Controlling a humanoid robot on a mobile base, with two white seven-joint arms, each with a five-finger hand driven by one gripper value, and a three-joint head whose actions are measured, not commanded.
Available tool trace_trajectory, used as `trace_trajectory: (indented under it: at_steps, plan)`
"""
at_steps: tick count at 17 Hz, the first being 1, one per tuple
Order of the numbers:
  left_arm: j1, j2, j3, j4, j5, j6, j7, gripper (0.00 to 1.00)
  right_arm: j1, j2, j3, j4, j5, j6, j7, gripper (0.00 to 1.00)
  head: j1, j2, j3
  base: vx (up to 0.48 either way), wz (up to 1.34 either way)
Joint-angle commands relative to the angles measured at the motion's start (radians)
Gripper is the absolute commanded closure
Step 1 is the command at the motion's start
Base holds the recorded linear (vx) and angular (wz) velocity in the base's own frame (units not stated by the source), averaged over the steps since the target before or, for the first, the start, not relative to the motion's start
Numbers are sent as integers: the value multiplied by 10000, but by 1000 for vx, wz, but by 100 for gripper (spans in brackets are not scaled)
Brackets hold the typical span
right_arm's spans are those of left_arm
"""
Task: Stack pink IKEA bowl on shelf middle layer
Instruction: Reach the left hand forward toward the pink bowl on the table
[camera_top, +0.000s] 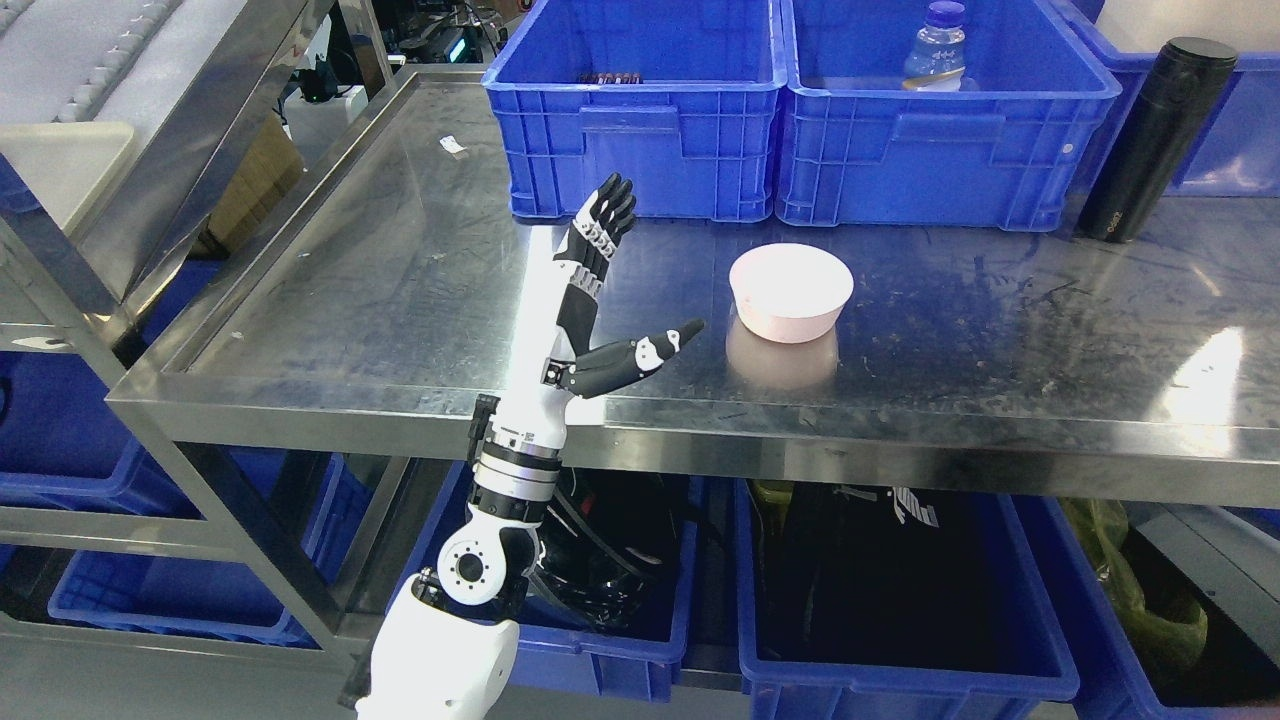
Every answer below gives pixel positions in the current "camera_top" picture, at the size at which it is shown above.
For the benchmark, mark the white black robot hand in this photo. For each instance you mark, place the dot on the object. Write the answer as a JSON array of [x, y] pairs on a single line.
[[556, 360]]

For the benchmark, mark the pink ikea bowl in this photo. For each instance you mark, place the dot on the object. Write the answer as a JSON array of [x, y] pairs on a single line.
[[790, 293]]

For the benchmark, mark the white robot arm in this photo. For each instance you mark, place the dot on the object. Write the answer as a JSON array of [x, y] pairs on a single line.
[[449, 640]]

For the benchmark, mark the blue bin under table middle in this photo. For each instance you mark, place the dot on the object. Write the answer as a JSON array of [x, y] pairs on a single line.
[[861, 602]]

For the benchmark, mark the blue bin under table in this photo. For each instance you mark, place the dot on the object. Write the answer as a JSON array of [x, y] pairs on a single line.
[[861, 602], [607, 606]]

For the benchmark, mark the steel shelf rack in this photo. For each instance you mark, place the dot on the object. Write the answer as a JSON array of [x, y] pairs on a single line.
[[94, 294]]

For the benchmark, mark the blue bin under table left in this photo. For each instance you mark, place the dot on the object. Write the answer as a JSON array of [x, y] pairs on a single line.
[[607, 606]]

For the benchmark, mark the blue crate left on table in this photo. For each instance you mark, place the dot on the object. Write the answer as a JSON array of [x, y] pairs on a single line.
[[681, 97]]

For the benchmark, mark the blue crate on table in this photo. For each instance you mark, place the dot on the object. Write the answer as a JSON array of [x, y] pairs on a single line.
[[857, 148], [681, 97]]

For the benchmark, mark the blue crate right on table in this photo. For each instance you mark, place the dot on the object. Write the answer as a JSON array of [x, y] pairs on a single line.
[[857, 148]]

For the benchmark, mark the clear plastic water bottle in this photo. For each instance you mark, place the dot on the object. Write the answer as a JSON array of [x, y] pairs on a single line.
[[936, 62]]

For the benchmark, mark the cream plastic tray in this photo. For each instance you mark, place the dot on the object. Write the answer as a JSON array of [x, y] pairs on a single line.
[[72, 168]]

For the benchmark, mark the black thermos flask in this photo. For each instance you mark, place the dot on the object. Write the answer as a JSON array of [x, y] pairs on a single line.
[[1184, 84]]

